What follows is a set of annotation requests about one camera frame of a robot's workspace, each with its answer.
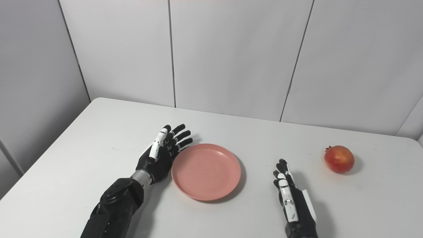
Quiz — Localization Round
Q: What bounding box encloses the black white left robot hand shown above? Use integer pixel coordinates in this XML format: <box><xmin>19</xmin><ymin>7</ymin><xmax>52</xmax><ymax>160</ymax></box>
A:
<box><xmin>135</xmin><ymin>124</ymin><xmax>193</xmax><ymax>185</ymax></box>

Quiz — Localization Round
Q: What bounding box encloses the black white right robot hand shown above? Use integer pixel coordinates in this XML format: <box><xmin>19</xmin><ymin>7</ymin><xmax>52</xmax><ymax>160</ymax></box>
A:
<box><xmin>273</xmin><ymin>159</ymin><xmax>319</xmax><ymax>238</ymax></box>

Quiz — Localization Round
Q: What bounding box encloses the pink round plate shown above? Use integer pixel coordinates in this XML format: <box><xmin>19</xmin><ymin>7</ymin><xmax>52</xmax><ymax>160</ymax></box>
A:
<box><xmin>172</xmin><ymin>143</ymin><xmax>241</xmax><ymax>201</ymax></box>

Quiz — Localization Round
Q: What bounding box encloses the red yellow pomegranate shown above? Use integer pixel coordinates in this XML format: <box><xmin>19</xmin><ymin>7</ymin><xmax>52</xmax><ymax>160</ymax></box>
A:
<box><xmin>324</xmin><ymin>145</ymin><xmax>355</xmax><ymax>174</ymax></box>

